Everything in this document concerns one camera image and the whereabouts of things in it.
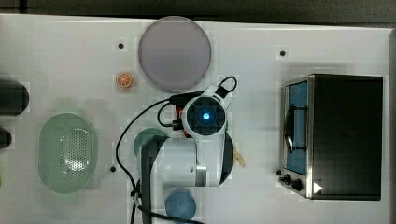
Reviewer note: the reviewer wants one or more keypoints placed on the peeled banana toy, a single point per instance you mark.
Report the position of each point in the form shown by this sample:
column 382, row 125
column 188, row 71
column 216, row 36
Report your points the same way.
column 237, row 158

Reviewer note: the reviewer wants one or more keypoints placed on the steel toaster oven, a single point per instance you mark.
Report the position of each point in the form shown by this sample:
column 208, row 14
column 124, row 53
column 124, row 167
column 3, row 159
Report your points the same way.
column 332, row 137

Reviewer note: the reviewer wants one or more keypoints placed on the green mug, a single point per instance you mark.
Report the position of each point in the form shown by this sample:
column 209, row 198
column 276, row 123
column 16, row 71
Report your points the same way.
column 144, row 136

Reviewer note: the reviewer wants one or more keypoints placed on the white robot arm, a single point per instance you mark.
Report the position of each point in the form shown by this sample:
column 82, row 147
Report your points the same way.
column 203, row 159

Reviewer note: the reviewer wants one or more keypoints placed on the grey round plate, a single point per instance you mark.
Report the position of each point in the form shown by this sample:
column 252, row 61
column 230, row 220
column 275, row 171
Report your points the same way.
column 174, row 53

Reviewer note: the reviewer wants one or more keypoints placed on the green oval strainer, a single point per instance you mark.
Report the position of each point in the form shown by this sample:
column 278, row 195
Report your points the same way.
column 67, row 153

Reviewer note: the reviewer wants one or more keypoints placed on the blue mug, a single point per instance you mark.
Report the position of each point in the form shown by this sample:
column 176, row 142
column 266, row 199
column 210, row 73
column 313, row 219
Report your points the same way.
column 180, row 204

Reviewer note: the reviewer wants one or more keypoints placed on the orange slice toy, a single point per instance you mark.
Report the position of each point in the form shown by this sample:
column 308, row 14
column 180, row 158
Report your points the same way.
column 124, row 80

